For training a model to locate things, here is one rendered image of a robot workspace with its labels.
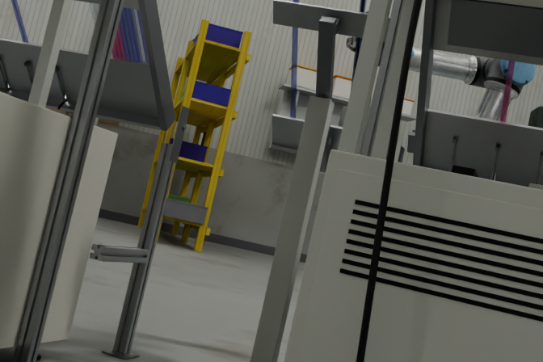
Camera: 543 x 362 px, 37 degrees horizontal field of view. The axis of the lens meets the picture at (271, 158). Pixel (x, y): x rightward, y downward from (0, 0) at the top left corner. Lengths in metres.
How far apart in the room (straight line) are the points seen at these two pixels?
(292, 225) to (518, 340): 1.02
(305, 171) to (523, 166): 0.56
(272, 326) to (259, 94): 9.60
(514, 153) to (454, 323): 0.96
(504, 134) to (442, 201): 0.88
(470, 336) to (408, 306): 0.10
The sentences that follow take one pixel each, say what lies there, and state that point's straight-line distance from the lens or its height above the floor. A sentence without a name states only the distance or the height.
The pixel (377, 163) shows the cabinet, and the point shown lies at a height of 0.61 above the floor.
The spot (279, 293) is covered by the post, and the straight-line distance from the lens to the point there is 2.17.
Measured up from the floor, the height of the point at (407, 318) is 0.38.
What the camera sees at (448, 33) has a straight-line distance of 2.02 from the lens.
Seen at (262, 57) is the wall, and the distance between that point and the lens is 11.75.
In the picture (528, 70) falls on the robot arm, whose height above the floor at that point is 1.12.
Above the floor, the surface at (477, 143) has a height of 0.80.
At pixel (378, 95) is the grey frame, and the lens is 1.75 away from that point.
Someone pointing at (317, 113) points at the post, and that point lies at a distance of 2.19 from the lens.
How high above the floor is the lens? 0.48
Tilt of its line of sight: 4 degrees up
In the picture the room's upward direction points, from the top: 13 degrees clockwise
